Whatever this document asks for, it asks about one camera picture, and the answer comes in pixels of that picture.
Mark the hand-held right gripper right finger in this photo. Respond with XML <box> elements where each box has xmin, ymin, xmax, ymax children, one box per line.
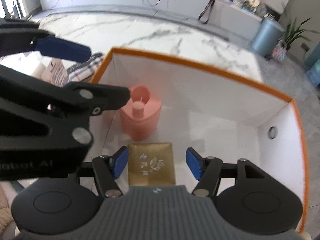
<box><xmin>185</xmin><ymin>147</ymin><xmax>273</xmax><ymax>197</ymax></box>

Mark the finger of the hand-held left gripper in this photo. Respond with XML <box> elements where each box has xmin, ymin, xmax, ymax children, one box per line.
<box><xmin>0</xmin><ymin>64</ymin><xmax>131</xmax><ymax>155</ymax></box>
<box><xmin>0</xmin><ymin>18</ymin><xmax>92</xmax><ymax>63</ymax></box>

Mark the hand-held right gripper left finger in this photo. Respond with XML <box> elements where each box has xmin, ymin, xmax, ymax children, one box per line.
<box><xmin>79</xmin><ymin>146</ymin><xmax>129</xmax><ymax>197</ymax></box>

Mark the white lotion tube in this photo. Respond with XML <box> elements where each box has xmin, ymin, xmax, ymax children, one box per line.
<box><xmin>31</xmin><ymin>59</ymin><xmax>70</xmax><ymax>87</ymax></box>

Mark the gold box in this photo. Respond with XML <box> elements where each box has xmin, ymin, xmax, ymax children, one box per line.
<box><xmin>127</xmin><ymin>142</ymin><xmax>176</xmax><ymax>187</ymax></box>

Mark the pink plastic container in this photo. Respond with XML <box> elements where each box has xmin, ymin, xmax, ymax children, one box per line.
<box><xmin>119</xmin><ymin>85</ymin><xmax>162</xmax><ymax>141</ymax></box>

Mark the orange-rimmed white box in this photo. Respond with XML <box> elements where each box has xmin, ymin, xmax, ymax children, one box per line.
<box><xmin>89</xmin><ymin>47</ymin><xmax>310</xmax><ymax>233</ymax></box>

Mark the plaid zip case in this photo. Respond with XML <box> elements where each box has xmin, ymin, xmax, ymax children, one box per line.
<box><xmin>66</xmin><ymin>52</ymin><xmax>104</xmax><ymax>82</ymax></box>

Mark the beige cushion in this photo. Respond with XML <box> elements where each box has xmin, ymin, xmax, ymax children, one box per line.
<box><xmin>0</xmin><ymin>180</ymin><xmax>15</xmax><ymax>240</ymax></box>

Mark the pink checked basket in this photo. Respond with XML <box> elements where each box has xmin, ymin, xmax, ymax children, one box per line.
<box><xmin>271</xmin><ymin>39</ymin><xmax>287</xmax><ymax>62</ymax></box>

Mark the grey trash can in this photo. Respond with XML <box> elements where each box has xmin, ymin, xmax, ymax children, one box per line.
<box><xmin>251</xmin><ymin>17</ymin><xmax>285</xmax><ymax>58</ymax></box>

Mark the potted long-leaf plant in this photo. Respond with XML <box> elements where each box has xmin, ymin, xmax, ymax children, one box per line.
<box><xmin>284</xmin><ymin>17</ymin><xmax>320</xmax><ymax>50</ymax></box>

